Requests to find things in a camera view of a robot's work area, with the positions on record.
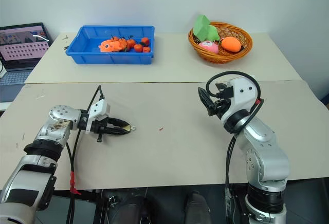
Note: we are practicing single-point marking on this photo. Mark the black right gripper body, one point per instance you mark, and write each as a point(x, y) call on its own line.
point(218, 107)

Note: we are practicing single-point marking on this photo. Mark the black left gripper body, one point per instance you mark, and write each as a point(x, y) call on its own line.
point(99, 127)

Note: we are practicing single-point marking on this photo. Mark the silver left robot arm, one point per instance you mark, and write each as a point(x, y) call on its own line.
point(25, 180)

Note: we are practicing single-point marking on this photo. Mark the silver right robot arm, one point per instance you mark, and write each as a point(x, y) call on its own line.
point(264, 162)

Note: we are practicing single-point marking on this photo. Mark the orange wicker basket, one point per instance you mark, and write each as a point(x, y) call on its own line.
point(221, 57)

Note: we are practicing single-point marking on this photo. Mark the pink round plush toy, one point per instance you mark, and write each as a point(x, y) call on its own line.
point(208, 47)

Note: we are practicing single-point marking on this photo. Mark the orange round plush toy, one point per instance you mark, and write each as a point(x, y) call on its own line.
point(231, 44)

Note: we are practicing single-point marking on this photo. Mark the green leafy plush toy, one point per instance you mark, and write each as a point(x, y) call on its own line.
point(203, 28)

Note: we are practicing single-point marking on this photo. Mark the blue plastic bin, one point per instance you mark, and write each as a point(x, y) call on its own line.
point(87, 54)

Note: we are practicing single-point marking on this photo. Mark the orange fish plush toy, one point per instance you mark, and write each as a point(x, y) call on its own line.
point(110, 46)

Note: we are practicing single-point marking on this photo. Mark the dark rounded shape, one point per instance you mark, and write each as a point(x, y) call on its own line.
point(196, 206)
point(128, 206)

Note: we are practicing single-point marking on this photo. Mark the small orange toy fruit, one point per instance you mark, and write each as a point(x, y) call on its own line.
point(131, 43)
point(115, 38)
point(138, 47)
point(145, 40)
point(146, 49)

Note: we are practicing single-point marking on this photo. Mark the open laptop computer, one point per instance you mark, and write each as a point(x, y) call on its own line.
point(23, 46)

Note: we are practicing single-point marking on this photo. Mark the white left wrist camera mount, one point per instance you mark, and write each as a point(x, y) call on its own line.
point(100, 108)

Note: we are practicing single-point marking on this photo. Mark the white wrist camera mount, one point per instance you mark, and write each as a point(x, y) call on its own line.
point(100, 108)
point(242, 98)

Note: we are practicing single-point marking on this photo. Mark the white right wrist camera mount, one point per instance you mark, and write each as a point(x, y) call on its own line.
point(242, 98)

